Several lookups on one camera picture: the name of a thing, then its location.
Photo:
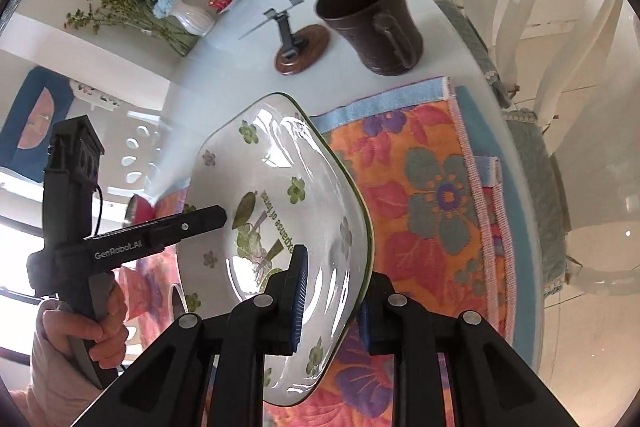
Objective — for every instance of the person's left hand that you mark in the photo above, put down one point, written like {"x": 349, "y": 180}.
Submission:
{"x": 112, "y": 342}

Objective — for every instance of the red steel bowl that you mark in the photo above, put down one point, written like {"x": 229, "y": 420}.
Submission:
{"x": 142, "y": 210}

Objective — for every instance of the green glass vase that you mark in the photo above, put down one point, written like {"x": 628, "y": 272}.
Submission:
{"x": 180, "y": 42}

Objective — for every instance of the white wall rack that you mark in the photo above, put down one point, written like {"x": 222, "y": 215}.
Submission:
{"x": 95, "y": 93}

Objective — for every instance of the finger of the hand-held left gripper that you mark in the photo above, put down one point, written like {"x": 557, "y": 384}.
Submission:
{"x": 195, "y": 222}

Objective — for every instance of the blue wall poster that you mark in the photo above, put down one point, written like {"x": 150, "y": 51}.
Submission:
{"x": 25, "y": 107}

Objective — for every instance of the grey-green seat cushion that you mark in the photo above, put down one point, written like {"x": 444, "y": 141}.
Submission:
{"x": 532, "y": 157}

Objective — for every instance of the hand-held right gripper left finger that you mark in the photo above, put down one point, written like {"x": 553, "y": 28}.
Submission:
{"x": 299, "y": 297}

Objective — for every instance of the wooden base phone stand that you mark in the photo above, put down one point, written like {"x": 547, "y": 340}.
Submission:
{"x": 300, "y": 53}

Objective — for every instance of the white ceramic vase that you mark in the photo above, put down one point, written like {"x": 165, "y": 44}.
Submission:
{"x": 192, "y": 19}

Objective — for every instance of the person's left forearm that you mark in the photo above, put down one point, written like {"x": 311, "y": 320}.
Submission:
{"x": 50, "y": 377}

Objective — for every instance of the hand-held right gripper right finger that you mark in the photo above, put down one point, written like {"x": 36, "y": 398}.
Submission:
{"x": 382, "y": 322}

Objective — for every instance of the hexagonal green flower plate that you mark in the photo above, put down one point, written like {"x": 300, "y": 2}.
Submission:
{"x": 280, "y": 167}

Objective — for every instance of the orange floral table mat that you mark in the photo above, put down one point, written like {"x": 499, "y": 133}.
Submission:
{"x": 425, "y": 187}

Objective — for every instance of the dark brown mug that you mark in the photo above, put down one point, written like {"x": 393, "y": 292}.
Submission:
{"x": 360, "y": 32}

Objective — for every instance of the dried yellow flowers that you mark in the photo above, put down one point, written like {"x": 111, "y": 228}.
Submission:
{"x": 105, "y": 2}

